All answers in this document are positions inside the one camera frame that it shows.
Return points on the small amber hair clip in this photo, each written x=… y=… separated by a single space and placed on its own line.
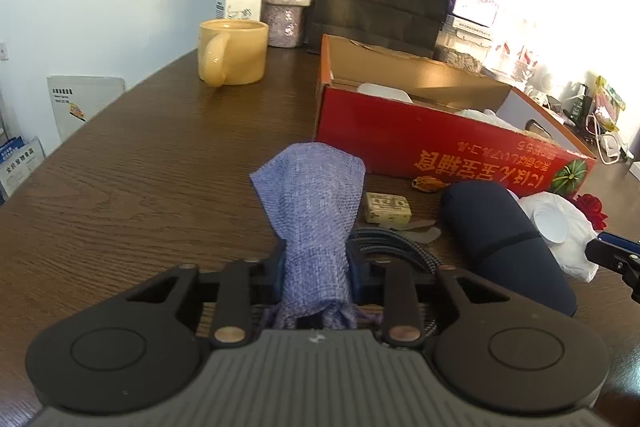
x=428 y=184

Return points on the white plastic bag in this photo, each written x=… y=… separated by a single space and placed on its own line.
x=571 y=254

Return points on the white flat box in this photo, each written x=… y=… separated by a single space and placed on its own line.
x=475 y=30

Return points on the purple woven drawstring pouch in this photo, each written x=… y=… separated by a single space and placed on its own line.
x=311 y=194

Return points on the red fabric rose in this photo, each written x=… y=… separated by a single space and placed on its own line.
x=592 y=208

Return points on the red cardboard box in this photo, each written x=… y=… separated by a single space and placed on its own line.
x=427 y=138

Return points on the yellow ceramic mug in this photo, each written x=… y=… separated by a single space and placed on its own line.
x=232 y=52

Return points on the colourful snack packet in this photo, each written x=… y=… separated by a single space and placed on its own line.
x=607 y=105

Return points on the blue white booklet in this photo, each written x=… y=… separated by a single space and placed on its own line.
x=19 y=159

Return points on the small white fan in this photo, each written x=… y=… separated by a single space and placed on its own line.
x=539 y=85

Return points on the iridescent clear plastic bag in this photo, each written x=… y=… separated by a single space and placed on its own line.
x=488 y=117

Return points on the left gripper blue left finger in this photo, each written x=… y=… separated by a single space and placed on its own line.
x=275 y=271

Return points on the white leaflet by wall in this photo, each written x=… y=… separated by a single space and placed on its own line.
x=77 y=99

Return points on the white round cap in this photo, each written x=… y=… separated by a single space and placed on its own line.
x=551 y=224

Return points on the clear jar of seeds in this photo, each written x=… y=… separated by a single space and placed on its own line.
x=470 y=60

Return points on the dark navy pouch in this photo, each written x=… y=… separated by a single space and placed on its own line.
x=498 y=242

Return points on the small beige printed packet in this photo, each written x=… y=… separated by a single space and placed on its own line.
x=386 y=208

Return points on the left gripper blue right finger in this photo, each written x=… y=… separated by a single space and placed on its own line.
x=358 y=269

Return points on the pack of water bottles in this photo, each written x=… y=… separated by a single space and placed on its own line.
x=512 y=54

